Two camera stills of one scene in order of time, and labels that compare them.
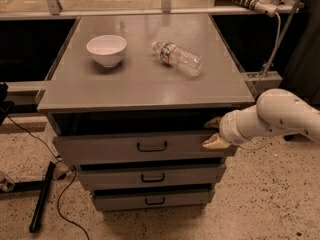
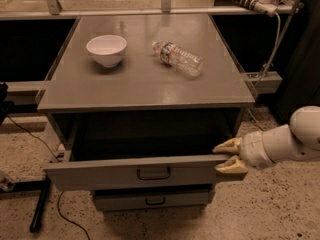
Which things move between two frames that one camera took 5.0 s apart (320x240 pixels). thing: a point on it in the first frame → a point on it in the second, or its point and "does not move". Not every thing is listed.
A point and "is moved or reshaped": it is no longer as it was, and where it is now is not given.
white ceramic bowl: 107,49 does not move
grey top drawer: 136,144 is moved or reshaped
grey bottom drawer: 154,196 does not move
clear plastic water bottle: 189,62 does not move
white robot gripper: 230,128 → 252,149
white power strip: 263,4 does not move
